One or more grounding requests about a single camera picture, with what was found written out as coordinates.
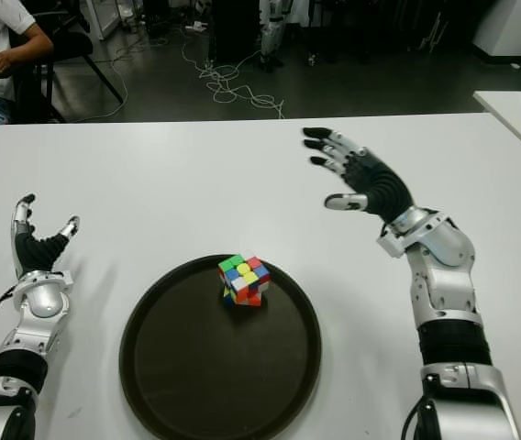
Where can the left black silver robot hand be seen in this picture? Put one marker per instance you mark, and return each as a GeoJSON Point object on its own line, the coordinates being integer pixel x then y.
{"type": "Point", "coordinates": [33, 254]}

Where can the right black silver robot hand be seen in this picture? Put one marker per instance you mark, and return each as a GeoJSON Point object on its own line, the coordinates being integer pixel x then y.
{"type": "Point", "coordinates": [384, 188]}

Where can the multicoloured Rubik's cube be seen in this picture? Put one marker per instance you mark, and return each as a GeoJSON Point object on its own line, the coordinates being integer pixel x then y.
{"type": "Point", "coordinates": [244, 277]}

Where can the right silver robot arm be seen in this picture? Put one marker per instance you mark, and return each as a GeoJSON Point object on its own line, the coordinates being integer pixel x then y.
{"type": "Point", "coordinates": [448, 293]}

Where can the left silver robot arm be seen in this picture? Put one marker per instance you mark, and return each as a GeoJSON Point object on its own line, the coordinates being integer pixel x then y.
{"type": "Point", "coordinates": [40, 302]}

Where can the dark brown round plate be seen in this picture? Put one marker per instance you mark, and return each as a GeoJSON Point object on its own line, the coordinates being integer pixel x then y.
{"type": "Point", "coordinates": [219, 366]}

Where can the grey folded metal stand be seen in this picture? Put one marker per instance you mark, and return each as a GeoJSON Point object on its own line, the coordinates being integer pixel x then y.
{"type": "Point", "coordinates": [432, 34]}

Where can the silver humanoid robot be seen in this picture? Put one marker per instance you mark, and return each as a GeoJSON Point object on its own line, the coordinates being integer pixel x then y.
{"type": "Point", "coordinates": [272, 32]}

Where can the white cabinet with black base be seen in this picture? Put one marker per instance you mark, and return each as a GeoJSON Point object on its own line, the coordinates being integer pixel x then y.
{"type": "Point", "coordinates": [513, 23]}

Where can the black chair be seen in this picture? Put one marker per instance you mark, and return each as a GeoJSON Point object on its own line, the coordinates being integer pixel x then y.
{"type": "Point", "coordinates": [72, 46]}

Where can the white glass-front cabinet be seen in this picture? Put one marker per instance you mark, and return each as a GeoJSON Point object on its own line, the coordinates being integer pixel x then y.
{"type": "Point", "coordinates": [102, 18]}

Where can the white power strip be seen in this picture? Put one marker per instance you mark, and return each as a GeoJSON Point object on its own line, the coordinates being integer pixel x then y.
{"type": "Point", "coordinates": [196, 28]}

